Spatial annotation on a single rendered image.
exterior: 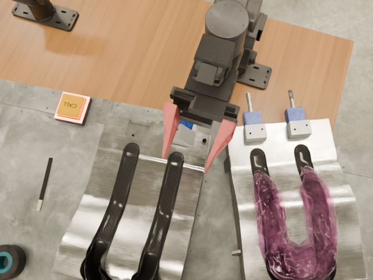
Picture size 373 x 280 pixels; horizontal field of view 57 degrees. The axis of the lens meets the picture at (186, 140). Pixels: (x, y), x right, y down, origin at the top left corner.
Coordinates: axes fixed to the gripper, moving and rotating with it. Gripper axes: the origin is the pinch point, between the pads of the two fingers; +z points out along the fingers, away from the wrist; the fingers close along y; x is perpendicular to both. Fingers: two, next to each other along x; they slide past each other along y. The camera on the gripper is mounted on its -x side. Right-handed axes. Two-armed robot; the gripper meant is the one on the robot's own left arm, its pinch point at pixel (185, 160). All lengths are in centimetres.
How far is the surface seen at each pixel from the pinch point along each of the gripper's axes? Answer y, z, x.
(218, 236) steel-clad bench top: 9.4, 8.1, 38.8
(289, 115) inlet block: 16.9, -25.4, 33.2
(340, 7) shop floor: 40, -136, 125
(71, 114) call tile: -37, -9, 36
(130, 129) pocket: -19.5, -9.4, 33.2
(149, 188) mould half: -9.2, 3.2, 30.6
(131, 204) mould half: -11.8, 8.0, 30.4
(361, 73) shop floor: 59, -98, 123
